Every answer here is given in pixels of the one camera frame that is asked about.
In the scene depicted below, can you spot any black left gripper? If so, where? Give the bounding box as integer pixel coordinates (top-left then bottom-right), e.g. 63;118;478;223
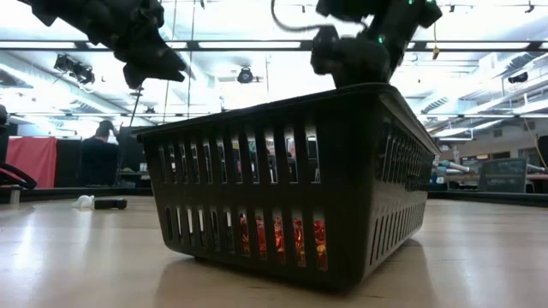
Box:
113;23;188;90

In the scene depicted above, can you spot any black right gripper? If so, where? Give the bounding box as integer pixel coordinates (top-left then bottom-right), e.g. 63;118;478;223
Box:
331;36;390;89

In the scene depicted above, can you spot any black slotted plastic basket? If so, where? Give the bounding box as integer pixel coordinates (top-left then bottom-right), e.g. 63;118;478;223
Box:
130;82;441;294

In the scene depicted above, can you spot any white ghost decoration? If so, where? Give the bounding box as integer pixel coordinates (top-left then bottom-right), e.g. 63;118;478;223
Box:
71;194;96;210

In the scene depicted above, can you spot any red orange snack packet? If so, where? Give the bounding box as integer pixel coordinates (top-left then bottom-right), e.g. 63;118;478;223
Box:
239;215;267;260

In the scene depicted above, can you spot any black reaper decoration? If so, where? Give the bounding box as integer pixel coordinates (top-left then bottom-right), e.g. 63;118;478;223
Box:
93;197;128;210

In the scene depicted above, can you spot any black monitor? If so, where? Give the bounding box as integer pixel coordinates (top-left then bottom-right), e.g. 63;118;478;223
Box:
116;126;147;172

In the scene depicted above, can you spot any round black ceiling fixture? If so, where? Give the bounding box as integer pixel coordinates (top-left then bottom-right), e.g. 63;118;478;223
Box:
236;66;265;86

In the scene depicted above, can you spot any person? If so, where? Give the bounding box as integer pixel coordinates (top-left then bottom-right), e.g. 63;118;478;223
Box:
80;120;121;188

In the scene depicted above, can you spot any black partition panel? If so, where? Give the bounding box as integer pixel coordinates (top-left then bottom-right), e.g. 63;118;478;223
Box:
55;139;82;188

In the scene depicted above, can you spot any red partition screen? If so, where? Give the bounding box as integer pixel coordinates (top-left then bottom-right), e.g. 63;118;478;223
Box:
4;136;58;189

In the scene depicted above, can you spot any black sloping brace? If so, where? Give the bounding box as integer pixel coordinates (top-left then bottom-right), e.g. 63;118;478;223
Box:
0;162;39;190

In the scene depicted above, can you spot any dark mesh chair back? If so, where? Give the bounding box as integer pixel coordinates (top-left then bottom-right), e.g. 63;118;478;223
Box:
478;157;528;193

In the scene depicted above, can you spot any black chair back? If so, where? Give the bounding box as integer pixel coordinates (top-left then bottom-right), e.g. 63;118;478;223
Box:
537;134;548;170

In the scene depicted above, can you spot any black hanging cord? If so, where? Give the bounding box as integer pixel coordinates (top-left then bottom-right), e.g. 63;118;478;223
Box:
129;87;145;127

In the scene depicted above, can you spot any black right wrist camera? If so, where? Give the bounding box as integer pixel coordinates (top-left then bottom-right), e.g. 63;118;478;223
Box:
310;25;342;77

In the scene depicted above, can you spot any black ceiling camera cluster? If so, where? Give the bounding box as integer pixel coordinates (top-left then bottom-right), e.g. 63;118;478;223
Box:
53;53;96;86

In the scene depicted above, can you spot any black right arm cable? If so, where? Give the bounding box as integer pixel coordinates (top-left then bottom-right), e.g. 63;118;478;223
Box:
270;0;326;33

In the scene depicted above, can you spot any black overhead frame bar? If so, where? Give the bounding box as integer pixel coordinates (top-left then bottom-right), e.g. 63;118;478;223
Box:
0;39;548;53

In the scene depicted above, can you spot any black table frame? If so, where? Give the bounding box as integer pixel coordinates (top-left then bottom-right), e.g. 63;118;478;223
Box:
0;187;548;209

